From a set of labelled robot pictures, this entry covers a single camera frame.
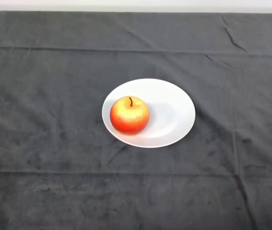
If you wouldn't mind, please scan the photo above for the red yellow apple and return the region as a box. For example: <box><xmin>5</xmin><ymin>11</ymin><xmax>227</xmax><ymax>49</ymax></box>
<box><xmin>109</xmin><ymin>96</ymin><xmax>150</xmax><ymax>135</ymax></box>

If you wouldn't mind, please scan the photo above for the white round plate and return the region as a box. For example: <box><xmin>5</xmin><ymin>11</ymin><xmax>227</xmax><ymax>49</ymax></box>
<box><xmin>101</xmin><ymin>78</ymin><xmax>196</xmax><ymax>149</ymax></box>

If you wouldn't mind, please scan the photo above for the black table cloth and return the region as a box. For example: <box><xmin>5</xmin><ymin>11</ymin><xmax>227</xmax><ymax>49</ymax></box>
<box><xmin>0</xmin><ymin>11</ymin><xmax>272</xmax><ymax>230</ymax></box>

